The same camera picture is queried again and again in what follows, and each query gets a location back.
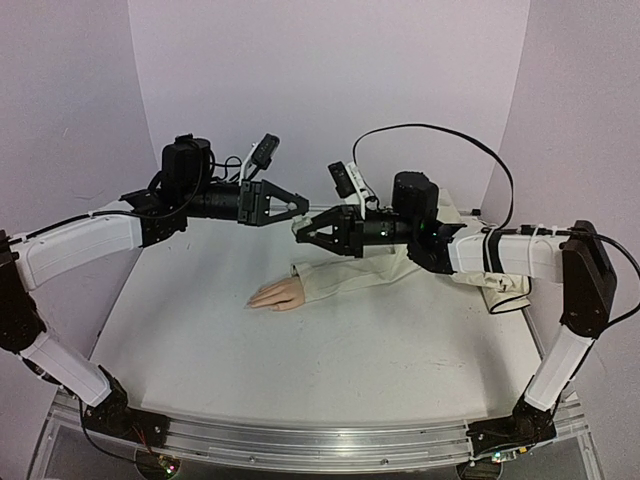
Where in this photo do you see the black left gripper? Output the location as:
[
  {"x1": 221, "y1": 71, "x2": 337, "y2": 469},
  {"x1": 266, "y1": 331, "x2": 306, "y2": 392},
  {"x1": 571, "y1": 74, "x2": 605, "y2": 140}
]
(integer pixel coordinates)
[{"x1": 183, "y1": 177, "x2": 312, "y2": 226}]

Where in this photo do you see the clear nail polish bottle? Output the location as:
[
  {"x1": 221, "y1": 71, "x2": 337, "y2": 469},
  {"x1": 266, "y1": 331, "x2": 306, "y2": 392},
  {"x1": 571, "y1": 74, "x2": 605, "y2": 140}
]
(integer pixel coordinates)
[{"x1": 291, "y1": 215, "x2": 312, "y2": 235}]

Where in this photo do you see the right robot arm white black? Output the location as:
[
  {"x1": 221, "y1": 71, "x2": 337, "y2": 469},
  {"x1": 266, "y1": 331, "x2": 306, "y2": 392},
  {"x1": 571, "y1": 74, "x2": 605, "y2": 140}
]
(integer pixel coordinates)
[{"x1": 293, "y1": 171, "x2": 617, "y2": 458}]

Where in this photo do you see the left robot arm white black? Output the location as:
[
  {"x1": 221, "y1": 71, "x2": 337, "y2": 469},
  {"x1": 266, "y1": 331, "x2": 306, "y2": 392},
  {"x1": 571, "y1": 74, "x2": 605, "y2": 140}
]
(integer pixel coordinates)
[{"x1": 1, "y1": 134, "x2": 309, "y2": 437}]

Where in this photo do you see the mannequin hand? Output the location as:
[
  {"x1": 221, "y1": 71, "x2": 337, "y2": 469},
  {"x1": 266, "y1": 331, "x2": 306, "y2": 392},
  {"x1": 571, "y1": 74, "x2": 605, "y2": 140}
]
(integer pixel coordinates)
[{"x1": 248, "y1": 276, "x2": 305, "y2": 312}]

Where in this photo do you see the beige sleeve cloth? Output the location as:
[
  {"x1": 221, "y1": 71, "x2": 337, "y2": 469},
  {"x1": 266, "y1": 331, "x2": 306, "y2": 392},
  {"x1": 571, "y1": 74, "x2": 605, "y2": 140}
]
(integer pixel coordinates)
[{"x1": 290, "y1": 185, "x2": 534, "y2": 316}]

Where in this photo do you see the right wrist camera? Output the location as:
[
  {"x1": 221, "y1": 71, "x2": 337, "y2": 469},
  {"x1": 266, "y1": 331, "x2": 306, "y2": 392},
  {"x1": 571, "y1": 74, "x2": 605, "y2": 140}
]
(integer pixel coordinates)
[{"x1": 328, "y1": 161, "x2": 377, "y2": 217}]

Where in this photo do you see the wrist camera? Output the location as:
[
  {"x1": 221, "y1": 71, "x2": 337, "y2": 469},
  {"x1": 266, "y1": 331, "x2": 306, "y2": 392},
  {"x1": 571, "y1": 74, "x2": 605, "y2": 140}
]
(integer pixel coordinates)
[
  {"x1": 328, "y1": 161, "x2": 377, "y2": 217},
  {"x1": 238, "y1": 133, "x2": 280, "y2": 184}
]

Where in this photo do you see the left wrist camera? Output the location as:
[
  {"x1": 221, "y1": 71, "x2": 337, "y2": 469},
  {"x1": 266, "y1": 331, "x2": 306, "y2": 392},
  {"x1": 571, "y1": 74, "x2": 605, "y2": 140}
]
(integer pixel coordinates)
[{"x1": 238, "y1": 133, "x2": 280, "y2": 184}]

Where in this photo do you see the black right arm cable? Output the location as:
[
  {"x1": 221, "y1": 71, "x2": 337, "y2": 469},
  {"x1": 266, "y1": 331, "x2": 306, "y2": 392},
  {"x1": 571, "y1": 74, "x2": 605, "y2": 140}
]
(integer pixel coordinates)
[{"x1": 352, "y1": 124, "x2": 640, "y2": 326}]

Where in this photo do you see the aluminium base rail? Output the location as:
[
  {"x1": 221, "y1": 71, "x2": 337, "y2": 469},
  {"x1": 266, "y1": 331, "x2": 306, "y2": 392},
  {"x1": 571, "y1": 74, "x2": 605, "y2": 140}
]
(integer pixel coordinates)
[{"x1": 28, "y1": 390, "x2": 602, "y2": 479}]

